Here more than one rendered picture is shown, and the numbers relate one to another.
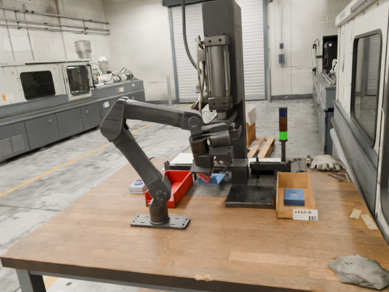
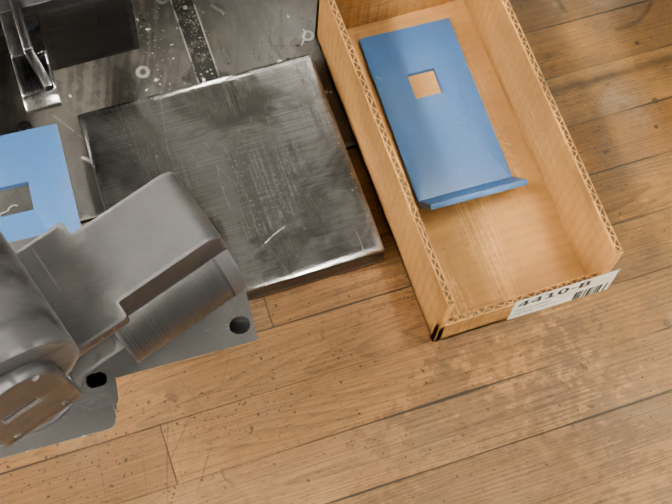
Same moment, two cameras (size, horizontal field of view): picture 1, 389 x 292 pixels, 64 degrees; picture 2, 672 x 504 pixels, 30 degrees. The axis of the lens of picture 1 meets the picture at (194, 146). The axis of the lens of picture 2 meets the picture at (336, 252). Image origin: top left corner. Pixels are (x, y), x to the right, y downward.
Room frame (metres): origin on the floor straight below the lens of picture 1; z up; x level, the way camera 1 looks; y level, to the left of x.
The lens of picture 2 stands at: (0.78, -0.01, 1.69)
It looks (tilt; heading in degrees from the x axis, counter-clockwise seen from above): 67 degrees down; 317
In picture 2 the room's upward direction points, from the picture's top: 9 degrees clockwise
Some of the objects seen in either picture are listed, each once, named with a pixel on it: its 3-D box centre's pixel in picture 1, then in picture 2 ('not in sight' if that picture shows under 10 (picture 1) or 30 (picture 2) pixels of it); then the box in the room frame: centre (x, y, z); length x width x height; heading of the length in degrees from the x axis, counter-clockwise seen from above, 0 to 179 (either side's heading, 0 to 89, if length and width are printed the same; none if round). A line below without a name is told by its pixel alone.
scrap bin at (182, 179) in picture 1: (170, 187); not in sight; (1.21, 0.11, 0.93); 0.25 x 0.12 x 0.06; 164
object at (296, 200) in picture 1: (293, 194); (440, 109); (1.07, -0.35, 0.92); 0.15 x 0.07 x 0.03; 162
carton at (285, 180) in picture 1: (295, 194); (462, 137); (1.04, -0.35, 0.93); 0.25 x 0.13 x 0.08; 164
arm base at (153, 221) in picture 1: (158, 212); not in sight; (0.97, 0.14, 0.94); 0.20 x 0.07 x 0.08; 74
